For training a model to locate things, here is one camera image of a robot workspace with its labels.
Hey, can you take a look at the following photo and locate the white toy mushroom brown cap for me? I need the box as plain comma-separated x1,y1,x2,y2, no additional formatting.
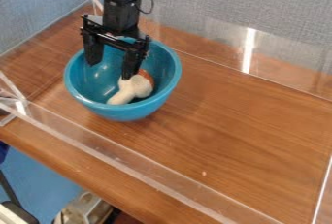
106,69,154,105

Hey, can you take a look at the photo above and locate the clear acrylic left bracket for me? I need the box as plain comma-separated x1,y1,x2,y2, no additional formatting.
0,71,28,127

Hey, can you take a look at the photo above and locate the clear acrylic back barrier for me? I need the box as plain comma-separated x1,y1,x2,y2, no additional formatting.
139,7,332,101

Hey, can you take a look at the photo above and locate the blue plastic bowl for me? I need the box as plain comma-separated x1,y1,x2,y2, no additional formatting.
63,40,182,122

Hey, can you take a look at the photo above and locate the clear acrylic front barrier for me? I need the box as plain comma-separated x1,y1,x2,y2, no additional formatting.
0,101,283,224

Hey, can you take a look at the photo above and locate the white power strip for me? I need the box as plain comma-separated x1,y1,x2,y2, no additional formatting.
52,191,113,224

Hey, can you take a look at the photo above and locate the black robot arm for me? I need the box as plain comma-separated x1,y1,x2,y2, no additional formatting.
81,0,152,80

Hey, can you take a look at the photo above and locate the clear acrylic barrier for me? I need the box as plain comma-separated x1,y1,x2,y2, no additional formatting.
0,101,283,224
139,7,332,101

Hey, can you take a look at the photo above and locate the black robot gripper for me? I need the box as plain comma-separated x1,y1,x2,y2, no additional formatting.
81,0,150,80

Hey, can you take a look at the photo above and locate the clear acrylic corner bracket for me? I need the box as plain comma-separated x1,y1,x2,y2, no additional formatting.
93,0,105,16

